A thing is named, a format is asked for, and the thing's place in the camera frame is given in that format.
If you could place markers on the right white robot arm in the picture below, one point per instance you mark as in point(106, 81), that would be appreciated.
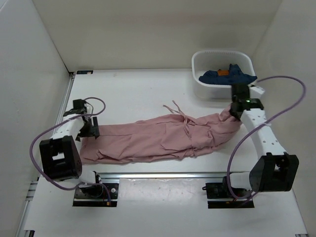
point(275, 169)

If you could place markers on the white plastic basket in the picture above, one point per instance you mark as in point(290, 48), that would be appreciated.
point(215, 59)

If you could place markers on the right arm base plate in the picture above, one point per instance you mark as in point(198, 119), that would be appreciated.
point(218, 197)

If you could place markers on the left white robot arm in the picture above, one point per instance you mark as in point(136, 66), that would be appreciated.
point(60, 156)

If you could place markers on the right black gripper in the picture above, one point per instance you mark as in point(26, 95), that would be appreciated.
point(234, 116)

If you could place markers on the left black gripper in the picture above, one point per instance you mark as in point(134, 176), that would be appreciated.
point(94, 131)

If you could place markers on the dark blue trousers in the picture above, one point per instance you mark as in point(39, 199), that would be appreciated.
point(227, 77)

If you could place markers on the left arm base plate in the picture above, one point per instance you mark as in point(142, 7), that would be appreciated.
point(106, 195)

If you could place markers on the pink trousers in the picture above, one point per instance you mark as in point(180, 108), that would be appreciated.
point(172, 136)

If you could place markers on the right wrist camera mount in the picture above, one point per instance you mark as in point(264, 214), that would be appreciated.
point(256, 91)

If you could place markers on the black corner label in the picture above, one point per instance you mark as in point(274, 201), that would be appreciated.
point(84, 72)

